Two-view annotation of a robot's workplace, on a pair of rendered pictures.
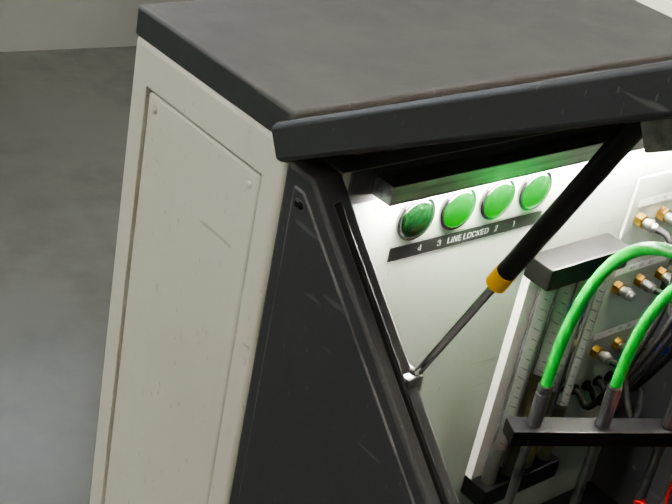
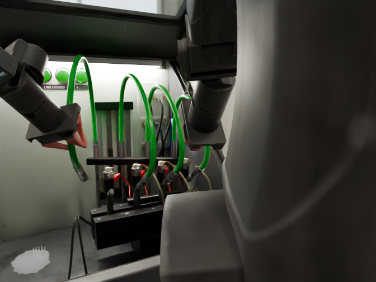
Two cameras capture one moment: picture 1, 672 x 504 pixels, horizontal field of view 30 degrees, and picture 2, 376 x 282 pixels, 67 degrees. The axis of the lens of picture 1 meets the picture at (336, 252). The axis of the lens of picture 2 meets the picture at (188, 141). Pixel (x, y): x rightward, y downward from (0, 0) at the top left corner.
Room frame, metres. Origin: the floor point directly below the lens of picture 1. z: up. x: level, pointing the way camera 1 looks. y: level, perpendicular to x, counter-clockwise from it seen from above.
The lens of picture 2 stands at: (0.40, -0.85, 1.33)
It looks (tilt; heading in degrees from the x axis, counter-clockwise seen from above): 10 degrees down; 17
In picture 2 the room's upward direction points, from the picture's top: straight up
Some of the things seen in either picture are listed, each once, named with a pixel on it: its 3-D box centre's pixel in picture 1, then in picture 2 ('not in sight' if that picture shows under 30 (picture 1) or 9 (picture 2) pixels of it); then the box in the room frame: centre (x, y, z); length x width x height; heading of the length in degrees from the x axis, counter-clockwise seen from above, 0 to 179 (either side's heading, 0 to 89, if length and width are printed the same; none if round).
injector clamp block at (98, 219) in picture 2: not in sight; (150, 227); (1.16, -0.50, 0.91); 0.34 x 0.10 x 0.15; 134
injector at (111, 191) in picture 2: not in sight; (111, 207); (1.07, -0.42, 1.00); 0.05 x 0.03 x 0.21; 44
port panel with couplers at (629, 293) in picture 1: (644, 281); (154, 122); (1.44, -0.40, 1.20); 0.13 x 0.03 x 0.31; 134
